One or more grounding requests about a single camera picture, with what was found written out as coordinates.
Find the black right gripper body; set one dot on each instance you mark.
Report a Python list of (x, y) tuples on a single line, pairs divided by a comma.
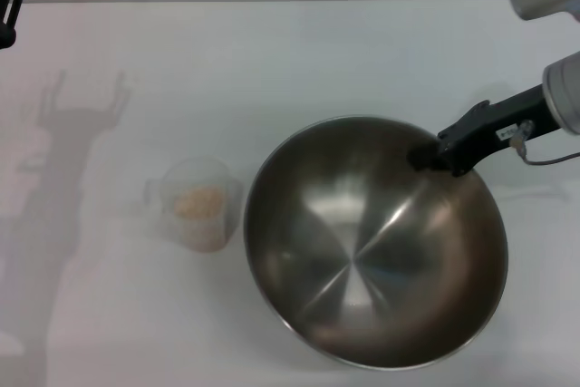
[(512, 110)]

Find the clear plastic measuring cup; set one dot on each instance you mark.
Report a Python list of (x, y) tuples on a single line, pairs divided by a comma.
[(199, 206)]

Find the stainless steel mixing bowl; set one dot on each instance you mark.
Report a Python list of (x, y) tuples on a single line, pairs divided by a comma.
[(371, 251)]

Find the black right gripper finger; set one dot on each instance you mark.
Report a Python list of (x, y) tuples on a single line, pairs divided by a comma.
[(462, 126), (430, 158)]

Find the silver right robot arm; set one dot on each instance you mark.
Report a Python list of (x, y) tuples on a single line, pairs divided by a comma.
[(564, 92)]

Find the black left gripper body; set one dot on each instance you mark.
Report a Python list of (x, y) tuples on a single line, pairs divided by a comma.
[(5, 40)]

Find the white rice grains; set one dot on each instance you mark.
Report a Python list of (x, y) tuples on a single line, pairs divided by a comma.
[(199, 212)]

